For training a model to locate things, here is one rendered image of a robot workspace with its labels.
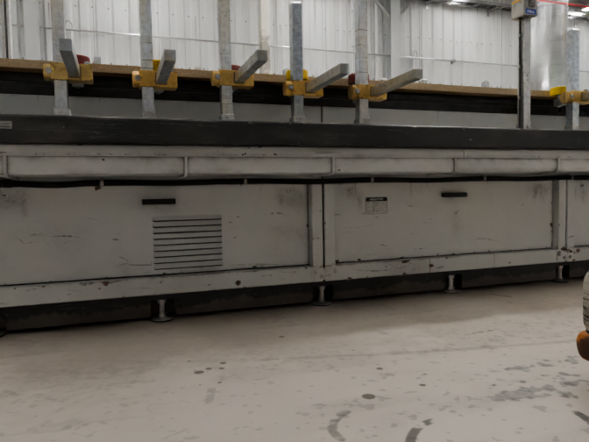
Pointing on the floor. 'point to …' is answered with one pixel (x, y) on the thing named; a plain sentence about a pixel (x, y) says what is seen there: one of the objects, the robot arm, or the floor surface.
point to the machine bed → (273, 217)
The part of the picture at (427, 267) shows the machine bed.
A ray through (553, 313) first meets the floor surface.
